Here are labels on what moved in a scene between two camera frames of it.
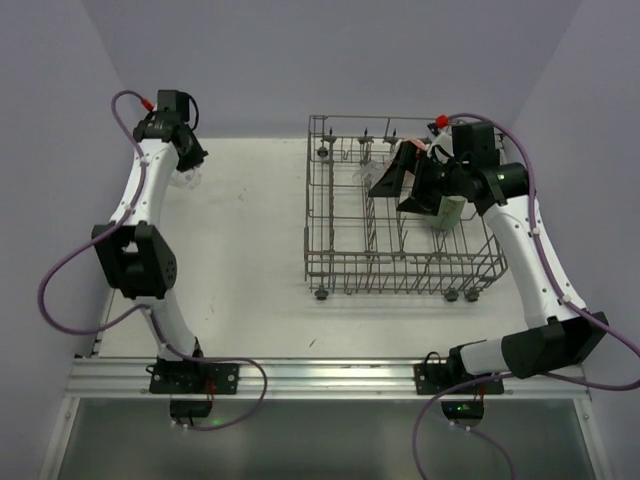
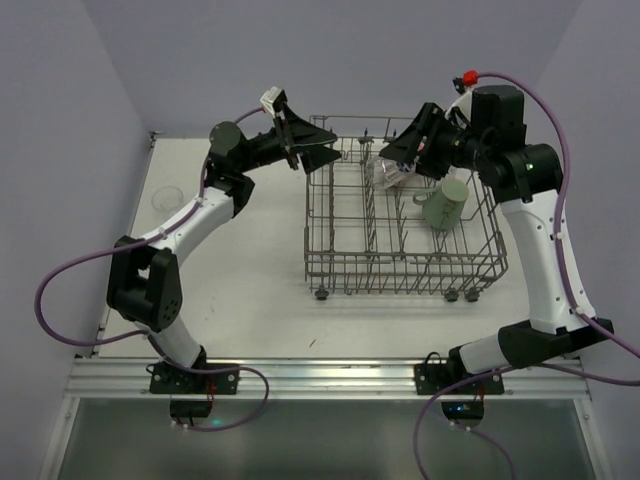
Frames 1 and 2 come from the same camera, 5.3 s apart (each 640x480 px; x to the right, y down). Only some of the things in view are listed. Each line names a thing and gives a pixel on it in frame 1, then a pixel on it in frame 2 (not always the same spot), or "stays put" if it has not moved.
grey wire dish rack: (358, 241) stays put
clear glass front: (189, 179) → (167, 199)
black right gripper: (427, 176) → (427, 145)
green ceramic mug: (449, 214) stays put
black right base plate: (430, 379) stays put
